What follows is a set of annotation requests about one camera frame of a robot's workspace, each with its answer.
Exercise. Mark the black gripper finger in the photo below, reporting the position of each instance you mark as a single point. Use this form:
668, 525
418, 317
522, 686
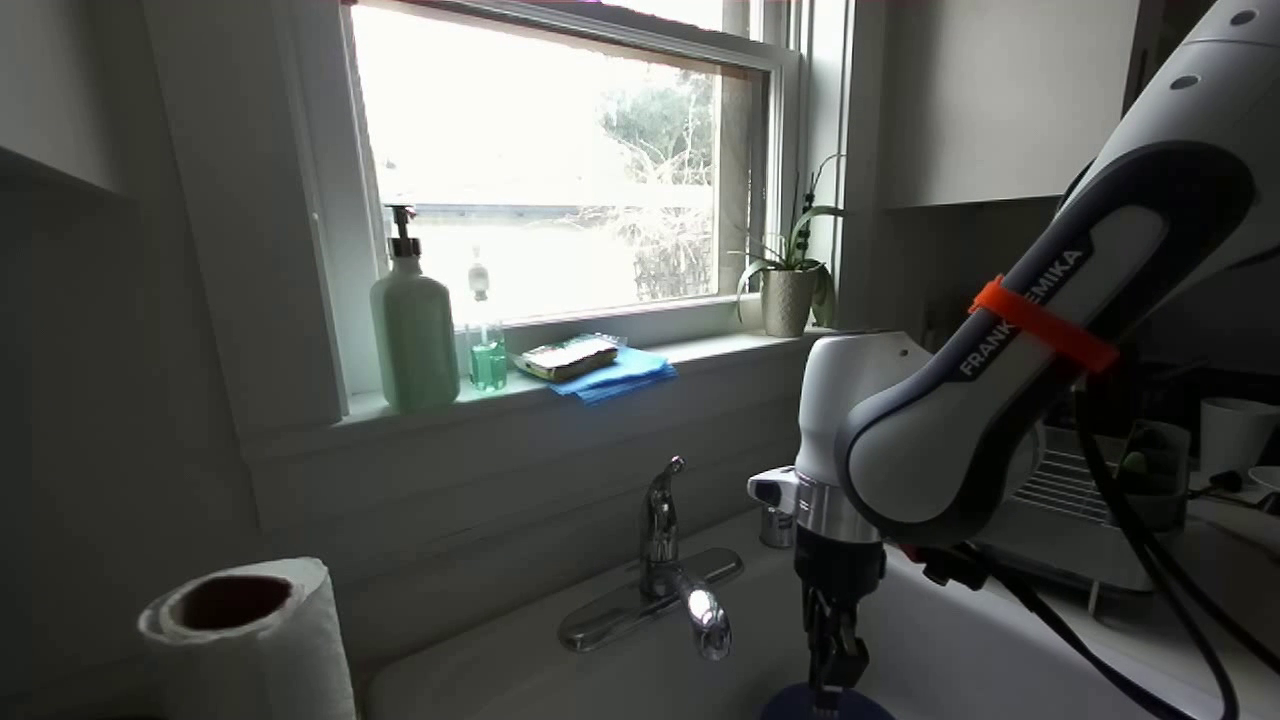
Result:
818, 655
851, 648

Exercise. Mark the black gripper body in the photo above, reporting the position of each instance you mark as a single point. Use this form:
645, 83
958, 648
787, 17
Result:
843, 576

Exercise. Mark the blue bowl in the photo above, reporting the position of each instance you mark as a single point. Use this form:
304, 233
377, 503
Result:
787, 707

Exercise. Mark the stainless dish drying rack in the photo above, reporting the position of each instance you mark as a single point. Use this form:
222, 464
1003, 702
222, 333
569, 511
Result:
1067, 557

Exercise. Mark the white kitchen sink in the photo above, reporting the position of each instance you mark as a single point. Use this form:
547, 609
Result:
534, 681

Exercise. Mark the chrome faucet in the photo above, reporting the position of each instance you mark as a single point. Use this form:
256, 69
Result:
653, 534

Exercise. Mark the orchid in white pot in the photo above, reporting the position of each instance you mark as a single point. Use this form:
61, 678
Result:
787, 302

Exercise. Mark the blue folded cloth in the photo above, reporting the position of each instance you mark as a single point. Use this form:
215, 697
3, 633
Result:
622, 377

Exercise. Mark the dark grey utensil caddy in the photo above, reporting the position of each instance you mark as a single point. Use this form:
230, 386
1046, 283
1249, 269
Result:
1162, 464

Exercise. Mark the dark dish sponge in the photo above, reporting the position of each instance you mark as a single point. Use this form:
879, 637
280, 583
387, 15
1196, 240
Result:
564, 356

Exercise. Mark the small green liquid bottle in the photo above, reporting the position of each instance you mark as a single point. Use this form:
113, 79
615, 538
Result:
484, 360

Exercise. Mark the pale green soap dispenser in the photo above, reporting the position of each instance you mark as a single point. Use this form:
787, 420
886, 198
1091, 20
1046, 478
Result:
418, 343

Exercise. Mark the white framed window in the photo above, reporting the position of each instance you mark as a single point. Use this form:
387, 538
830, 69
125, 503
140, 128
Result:
534, 163

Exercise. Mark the white paper towel roll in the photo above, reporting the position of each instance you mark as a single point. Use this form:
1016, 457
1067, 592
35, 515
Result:
252, 655

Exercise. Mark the large white wall cabinet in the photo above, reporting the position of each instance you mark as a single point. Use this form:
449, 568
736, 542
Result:
1003, 95

